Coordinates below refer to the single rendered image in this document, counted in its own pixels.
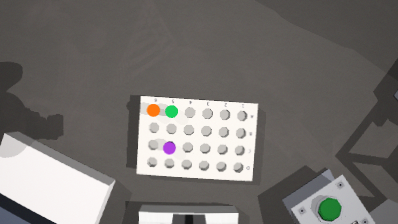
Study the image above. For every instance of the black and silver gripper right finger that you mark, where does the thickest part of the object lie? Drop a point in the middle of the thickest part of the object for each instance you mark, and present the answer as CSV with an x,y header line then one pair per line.
x,y
197,219

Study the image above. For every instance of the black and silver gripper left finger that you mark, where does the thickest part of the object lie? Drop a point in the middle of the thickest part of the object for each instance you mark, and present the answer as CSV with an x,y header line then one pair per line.
x,y
180,219

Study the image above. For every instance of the white tube rack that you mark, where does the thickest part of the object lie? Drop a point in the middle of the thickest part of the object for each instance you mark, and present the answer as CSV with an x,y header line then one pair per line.
x,y
196,124

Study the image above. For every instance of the orange-capped tube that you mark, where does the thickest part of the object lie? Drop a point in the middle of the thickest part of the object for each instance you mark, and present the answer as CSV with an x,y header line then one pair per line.
x,y
153,110

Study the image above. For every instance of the green-capped tube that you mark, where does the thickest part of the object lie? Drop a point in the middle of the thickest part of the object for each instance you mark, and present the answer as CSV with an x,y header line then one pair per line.
x,y
171,111

